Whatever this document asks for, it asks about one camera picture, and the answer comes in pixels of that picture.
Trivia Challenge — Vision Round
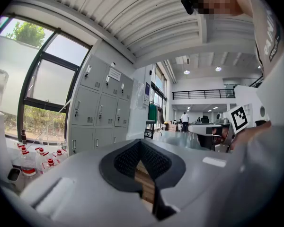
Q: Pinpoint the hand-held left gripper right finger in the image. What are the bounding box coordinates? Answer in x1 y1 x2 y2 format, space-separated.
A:
141 138 238 222

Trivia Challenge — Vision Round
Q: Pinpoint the black balcony railing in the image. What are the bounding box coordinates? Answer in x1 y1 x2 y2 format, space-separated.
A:
172 88 236 100

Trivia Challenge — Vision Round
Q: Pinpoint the clear jug with red cap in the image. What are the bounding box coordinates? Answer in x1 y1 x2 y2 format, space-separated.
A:
41 158 61 174
35 147 49 167
20 148 37 177
52 149 68 163

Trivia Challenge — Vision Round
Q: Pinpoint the black metal stand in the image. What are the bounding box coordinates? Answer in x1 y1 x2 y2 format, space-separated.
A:
144 119 157 140

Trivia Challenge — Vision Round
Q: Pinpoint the grey metal locker cabinet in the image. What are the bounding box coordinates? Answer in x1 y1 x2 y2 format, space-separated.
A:
68 53 135 156

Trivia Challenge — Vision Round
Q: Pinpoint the wooden plank platform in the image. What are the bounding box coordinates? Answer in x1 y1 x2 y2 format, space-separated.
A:
134 161 156 210

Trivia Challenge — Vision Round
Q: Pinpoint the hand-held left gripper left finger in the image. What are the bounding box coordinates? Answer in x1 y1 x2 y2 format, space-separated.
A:
20 138 155 227

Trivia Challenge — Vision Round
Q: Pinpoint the blue wall poster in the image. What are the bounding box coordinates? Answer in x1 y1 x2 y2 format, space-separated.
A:
144 81 151 101

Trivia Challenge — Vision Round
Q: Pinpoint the person's right forearm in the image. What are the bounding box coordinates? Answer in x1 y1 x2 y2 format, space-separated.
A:
234 121 273 151

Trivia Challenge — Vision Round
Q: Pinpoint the white paper notice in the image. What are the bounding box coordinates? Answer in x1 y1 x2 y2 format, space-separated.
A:
107 67 122 82

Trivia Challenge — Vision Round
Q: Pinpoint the grey trash bin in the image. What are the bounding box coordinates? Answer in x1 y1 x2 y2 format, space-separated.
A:
7 166 22 183

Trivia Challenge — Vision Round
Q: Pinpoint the black head-mounted camera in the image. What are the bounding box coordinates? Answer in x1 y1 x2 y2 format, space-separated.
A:
181 0 202 15

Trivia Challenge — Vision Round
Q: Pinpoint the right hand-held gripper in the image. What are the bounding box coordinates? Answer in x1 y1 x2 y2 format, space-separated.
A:
188 105 249 153

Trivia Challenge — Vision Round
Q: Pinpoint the large black-framed window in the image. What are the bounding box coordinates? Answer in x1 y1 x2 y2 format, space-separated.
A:
0 14 93 144

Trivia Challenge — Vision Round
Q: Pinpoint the green container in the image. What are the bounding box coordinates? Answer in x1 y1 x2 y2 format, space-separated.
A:
148 103 158 122

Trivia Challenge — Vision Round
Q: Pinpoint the beige printed t-shirt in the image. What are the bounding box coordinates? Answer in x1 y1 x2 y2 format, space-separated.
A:
223 0 284 222

